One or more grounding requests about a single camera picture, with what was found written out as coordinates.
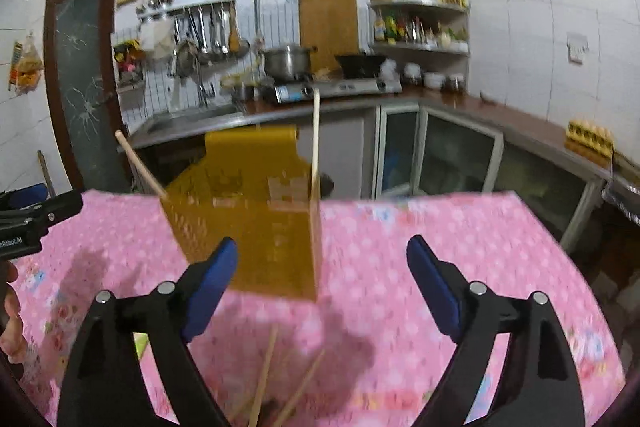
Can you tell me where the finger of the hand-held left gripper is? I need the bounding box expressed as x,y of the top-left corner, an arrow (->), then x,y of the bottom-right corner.
29,190 -> 84,227

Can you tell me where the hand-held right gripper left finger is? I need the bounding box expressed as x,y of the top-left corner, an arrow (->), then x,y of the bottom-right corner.
56,237 -> 239,427

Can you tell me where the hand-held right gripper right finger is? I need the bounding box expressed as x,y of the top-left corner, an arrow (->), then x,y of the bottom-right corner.
406,234 -> 586,427

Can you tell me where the gold cardboard box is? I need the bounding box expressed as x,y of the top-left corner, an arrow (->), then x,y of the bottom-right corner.
160,126 -> 322,303

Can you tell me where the green toy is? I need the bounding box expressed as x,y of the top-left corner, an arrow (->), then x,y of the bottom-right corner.
247,326 -> 279,427

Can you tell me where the wooden chopstick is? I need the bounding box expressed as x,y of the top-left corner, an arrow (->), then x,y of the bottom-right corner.
273,349 -> 326,427
114,130 -> 170,201
309,89 -> 322,208

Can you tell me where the row of hanging kitchen utensils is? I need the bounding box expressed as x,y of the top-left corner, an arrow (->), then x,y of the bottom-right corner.
172,4 -> 251,68

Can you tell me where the person's left hand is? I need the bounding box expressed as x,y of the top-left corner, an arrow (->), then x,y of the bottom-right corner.
0,262 -> 29,364

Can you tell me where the pink floral tablecloth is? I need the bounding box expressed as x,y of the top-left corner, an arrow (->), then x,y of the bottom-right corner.
10,189 -> 629,427

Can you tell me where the kitchen counter cabinet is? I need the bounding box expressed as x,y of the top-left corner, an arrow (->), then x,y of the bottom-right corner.
127,84 -> 617,259

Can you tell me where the hanging plastic bag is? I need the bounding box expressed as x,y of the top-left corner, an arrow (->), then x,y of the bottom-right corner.
7,34 -> 45,97

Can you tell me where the brown frosted glass door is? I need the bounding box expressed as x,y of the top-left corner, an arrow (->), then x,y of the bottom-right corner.
43,0 -> 132,196

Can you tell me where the steel sink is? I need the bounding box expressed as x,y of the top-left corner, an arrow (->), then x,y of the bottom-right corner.
142,104 -> 246,136

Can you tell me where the cream hanging cloth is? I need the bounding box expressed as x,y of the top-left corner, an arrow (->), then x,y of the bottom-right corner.
139,20 -> 174,60

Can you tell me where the silver foil bag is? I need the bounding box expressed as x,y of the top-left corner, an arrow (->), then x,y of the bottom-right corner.
602,181 -> 640,226

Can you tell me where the egg carton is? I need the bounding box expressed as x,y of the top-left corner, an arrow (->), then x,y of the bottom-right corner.
564,119 -> 615,160

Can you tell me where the stack of white bowls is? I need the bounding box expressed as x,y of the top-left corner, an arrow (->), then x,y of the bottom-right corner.
402,61 -> 426,86

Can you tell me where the steel gas stove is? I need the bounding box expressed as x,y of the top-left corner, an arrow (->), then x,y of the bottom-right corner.
273,76 -> 404,104

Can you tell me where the black wok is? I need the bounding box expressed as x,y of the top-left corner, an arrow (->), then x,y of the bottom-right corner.
334,53 -> 389,78

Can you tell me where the steel utensil rack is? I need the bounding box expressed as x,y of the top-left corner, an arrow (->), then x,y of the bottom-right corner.
135,0 -> 237,20

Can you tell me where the steel corner shelf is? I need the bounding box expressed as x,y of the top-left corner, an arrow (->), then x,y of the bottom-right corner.
367,0 -> 471,88

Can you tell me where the steel cooking pot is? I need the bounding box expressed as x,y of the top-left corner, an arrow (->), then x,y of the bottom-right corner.
262,45 -> 319,80

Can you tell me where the row of condiment bottles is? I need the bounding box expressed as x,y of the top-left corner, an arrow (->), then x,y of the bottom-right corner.
373,9 -> 469,48

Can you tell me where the wooden cutting board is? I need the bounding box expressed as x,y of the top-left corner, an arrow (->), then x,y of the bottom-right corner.
298,0 -> 360,70

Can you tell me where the wire basket with sponges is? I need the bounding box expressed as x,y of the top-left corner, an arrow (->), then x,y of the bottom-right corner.
112,39 -> 147,108

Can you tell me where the white wall socket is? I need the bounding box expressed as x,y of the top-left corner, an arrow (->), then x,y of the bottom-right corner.
567,34 -> 590,66

